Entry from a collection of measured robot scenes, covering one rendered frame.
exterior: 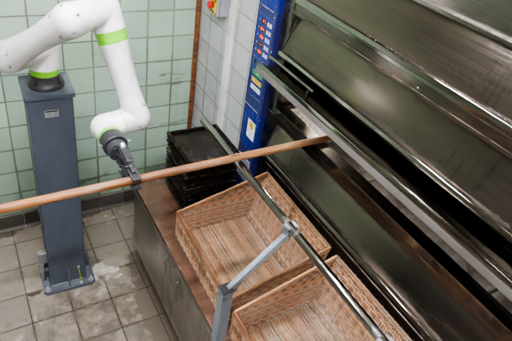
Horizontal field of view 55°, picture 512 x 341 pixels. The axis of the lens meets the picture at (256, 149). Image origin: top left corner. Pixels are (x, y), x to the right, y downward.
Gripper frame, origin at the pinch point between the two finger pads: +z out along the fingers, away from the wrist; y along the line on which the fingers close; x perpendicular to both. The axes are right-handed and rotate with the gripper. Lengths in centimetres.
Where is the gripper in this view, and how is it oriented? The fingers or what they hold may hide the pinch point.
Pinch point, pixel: (134, 179)
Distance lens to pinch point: 176.4
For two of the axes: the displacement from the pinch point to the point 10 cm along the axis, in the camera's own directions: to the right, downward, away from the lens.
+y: -1.4, 8.2, 5.6
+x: -8.6, 1.8, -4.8
